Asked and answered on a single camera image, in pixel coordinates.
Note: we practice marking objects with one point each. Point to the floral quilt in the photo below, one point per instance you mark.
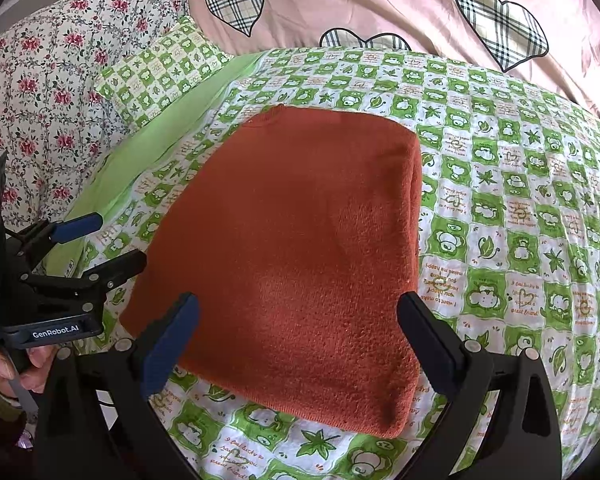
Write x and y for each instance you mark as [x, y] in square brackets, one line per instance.
[45, 85]

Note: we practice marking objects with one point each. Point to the green checked pillow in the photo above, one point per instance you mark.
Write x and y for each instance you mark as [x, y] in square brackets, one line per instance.
[165, 70]

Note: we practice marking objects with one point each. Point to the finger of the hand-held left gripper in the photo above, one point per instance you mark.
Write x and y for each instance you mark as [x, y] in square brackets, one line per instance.
[115, 267]
[75, 227]

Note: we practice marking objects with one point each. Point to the orange knitted sweater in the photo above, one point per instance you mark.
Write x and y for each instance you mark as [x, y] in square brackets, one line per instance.
[290, 260]

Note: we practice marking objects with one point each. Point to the green checked bedsheet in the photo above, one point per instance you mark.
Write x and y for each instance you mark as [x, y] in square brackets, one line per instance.
[505, 210]

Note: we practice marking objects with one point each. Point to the person's left hand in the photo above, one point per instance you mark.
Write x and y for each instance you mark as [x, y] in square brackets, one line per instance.
[0, 365]

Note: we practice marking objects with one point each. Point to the pink quilt with plaid hearts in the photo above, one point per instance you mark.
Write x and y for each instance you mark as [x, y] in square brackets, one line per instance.
[380, 0]

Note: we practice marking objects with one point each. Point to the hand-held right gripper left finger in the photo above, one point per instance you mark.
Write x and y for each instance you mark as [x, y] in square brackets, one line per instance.
[172, 345]

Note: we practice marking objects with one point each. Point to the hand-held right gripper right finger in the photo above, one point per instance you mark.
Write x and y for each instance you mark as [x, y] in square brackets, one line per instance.
[430, 345]

